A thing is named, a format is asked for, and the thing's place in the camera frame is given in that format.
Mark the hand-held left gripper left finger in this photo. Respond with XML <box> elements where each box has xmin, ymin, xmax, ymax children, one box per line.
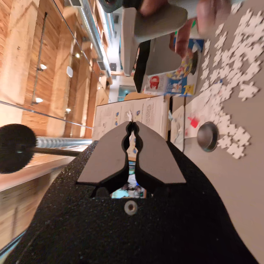
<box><xmin>77</xmin><ymin>121</ymin><xmax>131</xmax><ymax>193</ymax></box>

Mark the person's right hand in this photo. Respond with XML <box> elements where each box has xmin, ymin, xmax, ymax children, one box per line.
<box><xmin>140</xmin><ymin>0</ymin><xmax>231</xmax><ymax>59</ymax></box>

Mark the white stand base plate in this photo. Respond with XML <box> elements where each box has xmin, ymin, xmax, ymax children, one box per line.
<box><xmin>170</xmin><ymin>105</ymin><xmax>186</xmax><ymax>153</ymax></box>

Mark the pile of white puzzle pieces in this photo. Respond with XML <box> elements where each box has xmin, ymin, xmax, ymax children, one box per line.
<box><xmin>199</xmin><ymin>2</ymin><xmax>264</xmax><ymax>160</ymax></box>

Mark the black disc floor lamp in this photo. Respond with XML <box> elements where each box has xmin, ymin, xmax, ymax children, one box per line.
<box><xmin>0</xmin><ymin>124</ymin><xmax>81</xmax><ymax>174</ymax></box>

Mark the instruction sheet board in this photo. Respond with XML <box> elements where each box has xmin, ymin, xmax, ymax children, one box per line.
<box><xmin>92</xmin><ymin>95</ymin><xmax>170</xmax><ymax>163</ymax></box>

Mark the colourful puzzle box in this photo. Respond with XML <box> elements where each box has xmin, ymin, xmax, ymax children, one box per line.
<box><xmin>142</xmin><ymin>38</ymin><xmax>204</xmax><ymax>97</ymax></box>

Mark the silver air duct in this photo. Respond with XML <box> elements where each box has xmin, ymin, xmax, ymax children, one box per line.
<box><xmin>79</xmin><ymin>0</ymin><xmax>111</xmax><ymax>78</ymax></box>
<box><xmin>36</xmin><ymin>137</ymin><xmax>93</xmax><ymax>149</ymax></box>

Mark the black dome puzzle stand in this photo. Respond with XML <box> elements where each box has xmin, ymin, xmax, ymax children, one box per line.
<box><xmin>197</xmin><ymin>121</ymin><xmax>219</xmax><ymax>152</ymax></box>

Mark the printed paper leaflet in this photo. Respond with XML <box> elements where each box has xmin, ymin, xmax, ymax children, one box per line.
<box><xmin>182</xmin><ymin>91</ymin><xmax>225</xmax><ymax>138</ymax></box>

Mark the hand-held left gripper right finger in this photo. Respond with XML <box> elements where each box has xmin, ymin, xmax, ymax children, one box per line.
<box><xmin>134</xmin><ymin>121</ymin><xmax>186</xmax><ymax>193</ymax></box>

